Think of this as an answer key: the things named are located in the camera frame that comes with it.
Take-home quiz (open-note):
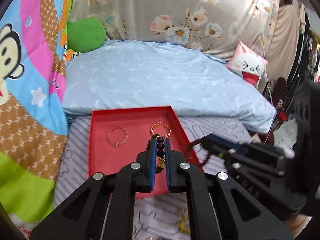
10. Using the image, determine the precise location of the dark brown bead bracelet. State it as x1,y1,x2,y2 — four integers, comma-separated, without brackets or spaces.
146,133,167,174

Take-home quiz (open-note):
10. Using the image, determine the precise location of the gold chain bangle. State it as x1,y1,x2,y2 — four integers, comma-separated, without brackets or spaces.
150,121,171,139

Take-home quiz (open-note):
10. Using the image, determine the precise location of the thin rose gold bangle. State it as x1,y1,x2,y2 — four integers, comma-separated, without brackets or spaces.
107,127,128,147

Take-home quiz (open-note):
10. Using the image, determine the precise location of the right hand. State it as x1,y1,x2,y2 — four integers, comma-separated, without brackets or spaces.
285,214,312,239

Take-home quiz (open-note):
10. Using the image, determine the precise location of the striped lavender bed sheet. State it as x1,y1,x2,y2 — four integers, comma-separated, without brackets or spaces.
53,115,252,239

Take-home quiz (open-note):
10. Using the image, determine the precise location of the pink cartoon face pillow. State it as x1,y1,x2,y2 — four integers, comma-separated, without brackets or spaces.
226,40,268,88

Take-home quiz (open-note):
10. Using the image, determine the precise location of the red cardboard tray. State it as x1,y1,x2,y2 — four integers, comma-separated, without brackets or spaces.
88,107,197,199

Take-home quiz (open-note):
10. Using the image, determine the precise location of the light blue pillow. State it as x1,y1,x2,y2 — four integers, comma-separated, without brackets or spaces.
62,41,276,133

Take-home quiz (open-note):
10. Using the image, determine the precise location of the grey floral quilt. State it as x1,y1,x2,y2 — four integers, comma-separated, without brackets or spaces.
68,0,280,60

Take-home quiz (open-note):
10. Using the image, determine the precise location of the green plush cushion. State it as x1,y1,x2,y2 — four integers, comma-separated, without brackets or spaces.
67,18,107,53

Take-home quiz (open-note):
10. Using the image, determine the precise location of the cartoon monkey quilt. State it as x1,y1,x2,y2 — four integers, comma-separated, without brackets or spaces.
1,0,73,239

